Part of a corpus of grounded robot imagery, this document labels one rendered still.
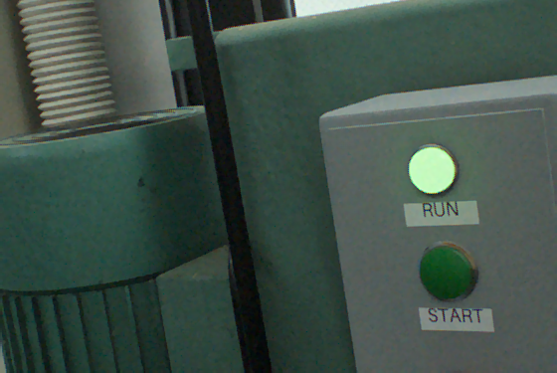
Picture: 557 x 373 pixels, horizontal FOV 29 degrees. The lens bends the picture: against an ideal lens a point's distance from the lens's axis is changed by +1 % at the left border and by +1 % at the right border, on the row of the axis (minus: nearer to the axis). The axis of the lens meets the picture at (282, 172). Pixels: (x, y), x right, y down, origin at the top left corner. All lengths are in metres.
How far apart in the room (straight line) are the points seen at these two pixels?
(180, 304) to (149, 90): 1.62
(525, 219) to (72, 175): 0.32
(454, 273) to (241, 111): 0.16
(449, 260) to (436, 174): 0.03
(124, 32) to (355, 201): 1.84
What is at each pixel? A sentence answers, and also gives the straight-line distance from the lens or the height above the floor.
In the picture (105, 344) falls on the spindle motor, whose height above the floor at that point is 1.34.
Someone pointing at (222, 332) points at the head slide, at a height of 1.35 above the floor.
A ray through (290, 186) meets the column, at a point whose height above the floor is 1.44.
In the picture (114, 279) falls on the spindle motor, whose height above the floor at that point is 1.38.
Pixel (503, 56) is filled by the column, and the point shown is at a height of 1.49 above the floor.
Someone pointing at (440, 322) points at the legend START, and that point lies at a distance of 0.42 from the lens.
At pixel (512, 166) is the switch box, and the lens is 0.39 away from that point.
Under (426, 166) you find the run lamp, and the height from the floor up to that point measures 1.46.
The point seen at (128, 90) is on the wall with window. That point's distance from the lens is 2.26.
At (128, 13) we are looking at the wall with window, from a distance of 2.24.
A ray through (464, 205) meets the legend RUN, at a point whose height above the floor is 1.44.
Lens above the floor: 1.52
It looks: 8 degrees down
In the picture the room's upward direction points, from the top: 9 degrees counter-clockwise
